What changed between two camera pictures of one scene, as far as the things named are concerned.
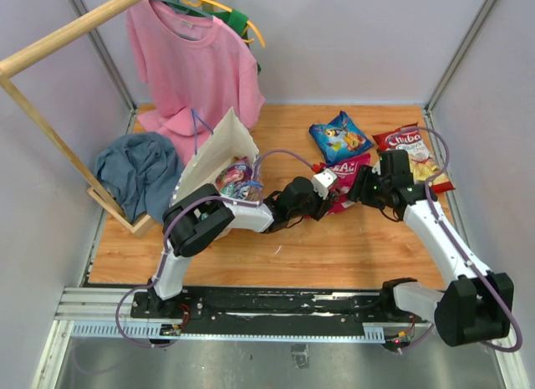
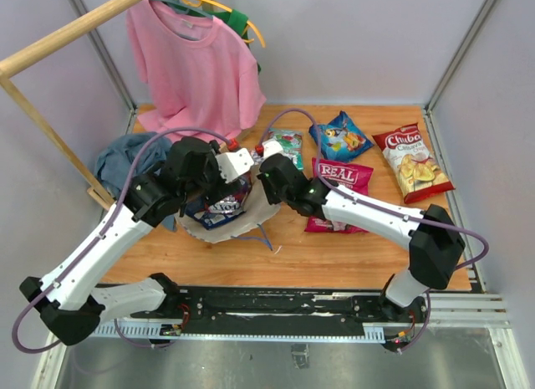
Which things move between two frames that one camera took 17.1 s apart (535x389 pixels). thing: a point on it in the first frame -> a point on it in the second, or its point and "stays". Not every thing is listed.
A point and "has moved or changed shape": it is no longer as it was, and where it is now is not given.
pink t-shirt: [196, 69] stays
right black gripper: [359, 191] -> [270, 197]
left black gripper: [323, 207] -> [221, 186]
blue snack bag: [339, 139] stays
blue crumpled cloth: [141, 171] stays
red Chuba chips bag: [424, 169] stays
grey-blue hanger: [180, 7] stays
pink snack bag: [347, 170] has moved or changed shape
